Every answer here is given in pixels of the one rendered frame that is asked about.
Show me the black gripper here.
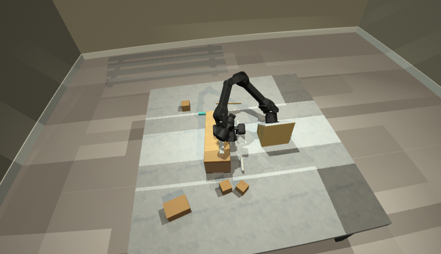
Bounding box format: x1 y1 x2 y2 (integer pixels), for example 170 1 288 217
213 123 245 136

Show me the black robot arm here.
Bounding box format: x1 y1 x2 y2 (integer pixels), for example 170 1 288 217
213 72 279 142

